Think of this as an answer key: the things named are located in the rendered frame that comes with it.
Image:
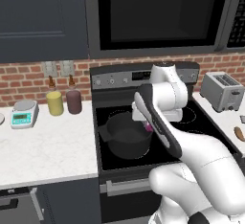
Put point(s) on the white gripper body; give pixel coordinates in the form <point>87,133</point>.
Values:
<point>173,115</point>

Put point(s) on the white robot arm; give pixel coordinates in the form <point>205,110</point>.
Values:
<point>204,170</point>

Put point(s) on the purple onion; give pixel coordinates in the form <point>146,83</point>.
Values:
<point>148,127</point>

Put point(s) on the dark grey pot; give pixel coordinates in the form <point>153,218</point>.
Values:
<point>127,138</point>

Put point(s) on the stove knob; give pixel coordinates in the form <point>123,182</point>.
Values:
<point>112,81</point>
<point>125,80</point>
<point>193,75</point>
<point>98,82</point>

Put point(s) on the silver toaster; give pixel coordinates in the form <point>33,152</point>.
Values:
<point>223,94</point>

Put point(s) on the dark grey flat object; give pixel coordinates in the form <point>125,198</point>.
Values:
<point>242,119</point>

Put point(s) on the black stove with hob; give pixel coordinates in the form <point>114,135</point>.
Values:
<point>121,167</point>

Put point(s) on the dark red bottle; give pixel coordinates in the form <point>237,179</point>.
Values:
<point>74,101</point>

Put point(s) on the black oven door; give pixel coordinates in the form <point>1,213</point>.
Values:
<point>127,205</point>

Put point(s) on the black microwave oven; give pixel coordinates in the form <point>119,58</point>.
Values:
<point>159,14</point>

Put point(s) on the yellow bottle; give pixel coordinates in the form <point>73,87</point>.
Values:
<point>55,103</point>

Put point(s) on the dark grey base cupboard door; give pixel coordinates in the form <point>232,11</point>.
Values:
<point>70,202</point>

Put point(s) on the white kitchen scale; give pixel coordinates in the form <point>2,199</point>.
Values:
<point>24,114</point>

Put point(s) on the white plate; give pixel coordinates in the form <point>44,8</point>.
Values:
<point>1,119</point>

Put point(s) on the dark grey dishwasher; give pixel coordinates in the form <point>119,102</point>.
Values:
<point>16,210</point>

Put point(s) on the grey wall socket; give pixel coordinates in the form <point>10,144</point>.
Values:
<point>67,68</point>
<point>50,69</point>

